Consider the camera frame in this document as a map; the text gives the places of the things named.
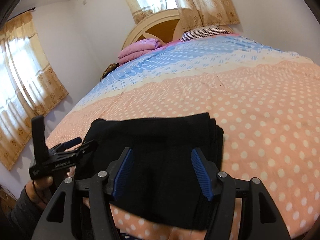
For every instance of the beige curtain side window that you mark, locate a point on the beige curtain side window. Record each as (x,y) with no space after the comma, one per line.
(29,86)

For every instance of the person's left hand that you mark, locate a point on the person's left hand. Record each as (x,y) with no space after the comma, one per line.
(37,193)

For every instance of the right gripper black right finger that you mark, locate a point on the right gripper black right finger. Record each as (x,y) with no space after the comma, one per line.
(206,172)

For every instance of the cream wooden headboard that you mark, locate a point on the cream wooden headboard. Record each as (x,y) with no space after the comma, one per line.
(164,26)

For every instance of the polka dot bedspread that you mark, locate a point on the polka dot bedspread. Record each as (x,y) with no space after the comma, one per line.
(265,100)

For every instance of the striped pillow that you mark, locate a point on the striped pillow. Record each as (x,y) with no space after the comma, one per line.
(203,32)

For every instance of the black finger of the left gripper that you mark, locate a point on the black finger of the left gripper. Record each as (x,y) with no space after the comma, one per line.
(62,147)

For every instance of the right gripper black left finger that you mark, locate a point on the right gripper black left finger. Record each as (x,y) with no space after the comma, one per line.
(118,174)

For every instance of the brown patterned cushion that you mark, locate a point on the brown patterned cushion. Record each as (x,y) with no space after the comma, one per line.
(109,69)

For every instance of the left forearm dark sleeve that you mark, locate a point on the left forearm dark sleeve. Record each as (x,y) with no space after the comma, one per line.
(24,217)

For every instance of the black pants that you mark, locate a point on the black pants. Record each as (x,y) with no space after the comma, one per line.
(162,186)

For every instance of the folded pink blanket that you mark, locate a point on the folded pink blanket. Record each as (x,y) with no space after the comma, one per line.
(137,49)

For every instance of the beige curtain behind headboard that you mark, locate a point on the beige curtain behind headboard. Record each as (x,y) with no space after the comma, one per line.
(193,13)

